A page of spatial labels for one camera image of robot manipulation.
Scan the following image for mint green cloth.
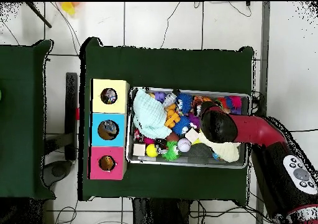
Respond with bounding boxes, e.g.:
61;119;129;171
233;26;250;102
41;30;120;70
132;87;173;140

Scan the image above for clear plastic packet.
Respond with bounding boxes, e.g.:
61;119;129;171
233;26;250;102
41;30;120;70
101;122;119;138

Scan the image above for multicolour cartoon print cloth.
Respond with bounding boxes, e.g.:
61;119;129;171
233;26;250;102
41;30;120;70
101;89;117;104

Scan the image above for yellow rubber duck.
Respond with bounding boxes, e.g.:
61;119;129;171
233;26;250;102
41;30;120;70
100;156;115;171

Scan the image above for cream yellow cloth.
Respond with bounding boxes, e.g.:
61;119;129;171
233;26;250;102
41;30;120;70
198;132;241;163

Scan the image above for shallow clear mesh bin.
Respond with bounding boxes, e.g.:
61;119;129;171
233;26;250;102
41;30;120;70
126;87;251;170

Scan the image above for wooden box with three holes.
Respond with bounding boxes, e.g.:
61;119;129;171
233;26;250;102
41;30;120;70
88;78;130;181

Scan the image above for orange plastic toy brick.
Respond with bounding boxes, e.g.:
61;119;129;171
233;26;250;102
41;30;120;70
165;104;182;130

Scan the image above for yellow ball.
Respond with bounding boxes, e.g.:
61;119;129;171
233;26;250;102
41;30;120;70
145;144;159;158

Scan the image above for green spiky ball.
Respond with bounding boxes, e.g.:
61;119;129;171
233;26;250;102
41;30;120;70
163;141;180;163

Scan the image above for white toy baseball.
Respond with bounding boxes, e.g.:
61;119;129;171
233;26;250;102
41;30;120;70
178;137;192;153

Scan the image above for small wooden cube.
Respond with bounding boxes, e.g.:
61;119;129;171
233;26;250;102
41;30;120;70
133;143;147;157

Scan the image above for pink spiky ball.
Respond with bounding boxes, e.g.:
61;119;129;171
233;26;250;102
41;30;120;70
228;96;243;110

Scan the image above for black chair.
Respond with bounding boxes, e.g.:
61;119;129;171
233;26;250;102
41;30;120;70
43;72;80;187

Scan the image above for grey metal beam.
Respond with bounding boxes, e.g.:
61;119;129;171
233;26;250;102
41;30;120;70
255;1;271;224

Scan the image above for green cloth side table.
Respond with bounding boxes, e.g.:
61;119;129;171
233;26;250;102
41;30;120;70
0;39;55;200

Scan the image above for yellow floor object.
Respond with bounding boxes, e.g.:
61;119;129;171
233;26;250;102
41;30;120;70
60;2;78;16

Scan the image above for black rod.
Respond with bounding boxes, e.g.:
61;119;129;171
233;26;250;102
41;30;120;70
24;2;53;29

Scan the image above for black cable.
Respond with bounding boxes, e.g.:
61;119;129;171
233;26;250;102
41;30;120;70
160;1;182;50
250;91;318;135

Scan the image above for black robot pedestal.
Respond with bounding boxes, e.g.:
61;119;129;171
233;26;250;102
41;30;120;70
131;198;196;224

